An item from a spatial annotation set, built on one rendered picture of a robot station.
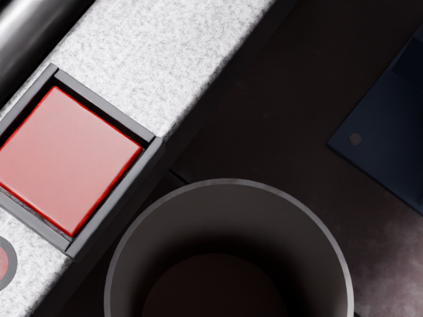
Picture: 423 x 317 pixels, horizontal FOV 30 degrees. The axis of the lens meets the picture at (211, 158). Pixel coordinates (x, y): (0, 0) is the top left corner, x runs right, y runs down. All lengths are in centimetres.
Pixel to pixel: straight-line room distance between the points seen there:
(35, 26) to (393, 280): 102
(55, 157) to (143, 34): 9
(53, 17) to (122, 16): 4
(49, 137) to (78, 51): 6
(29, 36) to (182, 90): 9
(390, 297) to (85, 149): 101
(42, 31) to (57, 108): 6
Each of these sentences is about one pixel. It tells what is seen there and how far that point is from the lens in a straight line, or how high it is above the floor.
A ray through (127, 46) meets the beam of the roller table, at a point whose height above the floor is 91.
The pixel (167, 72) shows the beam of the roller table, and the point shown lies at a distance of 44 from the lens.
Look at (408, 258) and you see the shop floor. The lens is 140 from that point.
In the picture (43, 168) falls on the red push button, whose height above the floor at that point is 93.
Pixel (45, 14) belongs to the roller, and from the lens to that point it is 46.
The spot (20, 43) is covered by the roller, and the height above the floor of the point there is 91.
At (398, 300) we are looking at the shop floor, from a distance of 138.
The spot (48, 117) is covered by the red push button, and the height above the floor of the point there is 93.
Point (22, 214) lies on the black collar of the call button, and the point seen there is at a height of 93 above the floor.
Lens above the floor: 132
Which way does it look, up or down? 73 degrees down
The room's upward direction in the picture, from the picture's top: 8 degrees clockwise
